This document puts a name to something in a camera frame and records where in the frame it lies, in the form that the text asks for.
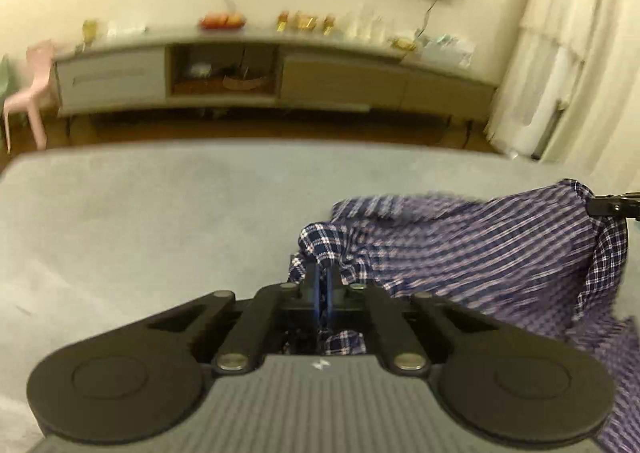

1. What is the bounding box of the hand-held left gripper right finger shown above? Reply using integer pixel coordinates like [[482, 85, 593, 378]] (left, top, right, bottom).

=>
[[326, 264, 503, 376]]

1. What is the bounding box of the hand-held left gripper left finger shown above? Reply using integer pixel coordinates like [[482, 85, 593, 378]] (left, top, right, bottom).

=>
[[146, 263, 326, 376]]

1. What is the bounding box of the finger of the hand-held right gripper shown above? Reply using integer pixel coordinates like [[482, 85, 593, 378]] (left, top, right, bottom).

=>
[[586, 191, 640, 222]]

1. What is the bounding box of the blue plaid shirt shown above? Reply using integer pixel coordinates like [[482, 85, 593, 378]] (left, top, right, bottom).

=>
[[285, 178, 640, 453]]

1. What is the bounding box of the white curtain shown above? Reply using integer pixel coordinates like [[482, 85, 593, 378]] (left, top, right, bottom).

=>
[[486, 0, 640, 164]]

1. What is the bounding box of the long grey sideboard cabinet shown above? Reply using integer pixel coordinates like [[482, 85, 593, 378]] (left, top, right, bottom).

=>
[[52, 28, 501, 124]]

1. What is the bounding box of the wooden tray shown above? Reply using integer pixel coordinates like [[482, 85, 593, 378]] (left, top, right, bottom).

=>
[[222, 74, 271, 92]]

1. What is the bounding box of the white organizer box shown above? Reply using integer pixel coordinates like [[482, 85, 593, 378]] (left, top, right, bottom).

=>
[[417, 35, 476, 70]]

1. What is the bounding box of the clear glass bottle set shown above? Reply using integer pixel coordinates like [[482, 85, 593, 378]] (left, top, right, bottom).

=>
[[344, 7, 387, 42]]

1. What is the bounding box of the plate of orange fruit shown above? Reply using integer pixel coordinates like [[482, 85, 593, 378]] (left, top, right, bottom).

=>
[[199, 12, 247, 30]]

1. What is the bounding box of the pink plastic chair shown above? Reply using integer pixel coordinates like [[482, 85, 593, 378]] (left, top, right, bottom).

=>
[[2, 40, 59, 152]]

